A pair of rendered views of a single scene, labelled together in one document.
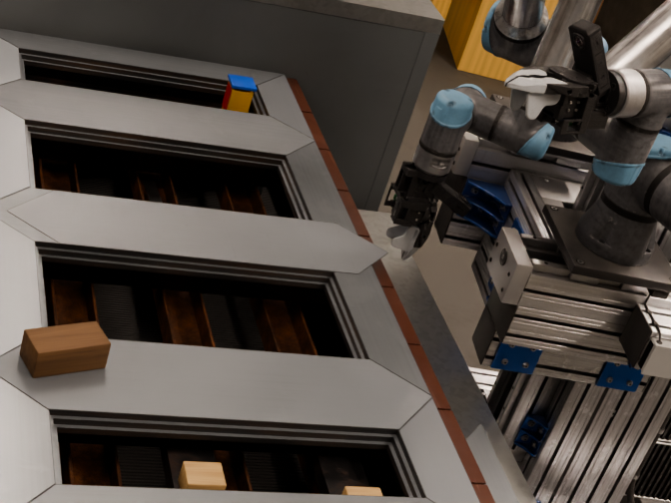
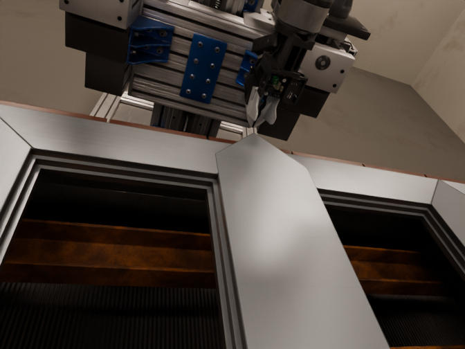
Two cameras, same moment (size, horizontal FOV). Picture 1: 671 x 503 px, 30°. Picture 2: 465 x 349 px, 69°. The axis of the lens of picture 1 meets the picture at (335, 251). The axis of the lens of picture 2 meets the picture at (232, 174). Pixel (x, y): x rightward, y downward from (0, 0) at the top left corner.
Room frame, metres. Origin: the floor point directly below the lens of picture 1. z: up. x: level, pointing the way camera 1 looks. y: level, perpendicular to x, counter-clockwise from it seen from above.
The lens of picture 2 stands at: (2.18, 0.48, 1.18)
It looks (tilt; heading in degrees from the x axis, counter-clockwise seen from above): 38 degrees down; 271
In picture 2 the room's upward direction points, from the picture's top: 22 degrees clockwise
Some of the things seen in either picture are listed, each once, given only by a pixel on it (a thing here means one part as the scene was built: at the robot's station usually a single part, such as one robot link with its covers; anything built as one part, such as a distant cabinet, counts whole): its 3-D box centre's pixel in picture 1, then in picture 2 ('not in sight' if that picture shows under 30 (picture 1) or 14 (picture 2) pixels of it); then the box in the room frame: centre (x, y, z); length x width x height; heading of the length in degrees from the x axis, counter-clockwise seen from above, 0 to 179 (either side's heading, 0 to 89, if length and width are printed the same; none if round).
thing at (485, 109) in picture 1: (469, 111); not in sight; (2.29, -0.16, 1.15); 0.11 x 0.11 x 0.08; 77
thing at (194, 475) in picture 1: (202, 482); not in sight; (1.43, 0.08, 0.79); 0.06 x 0.05 x 0.04; 114
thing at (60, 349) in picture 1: (65, 348); not in sight; (1.53, 0.34, 0.87); 0.12 x 0.06 x 0.05; 132
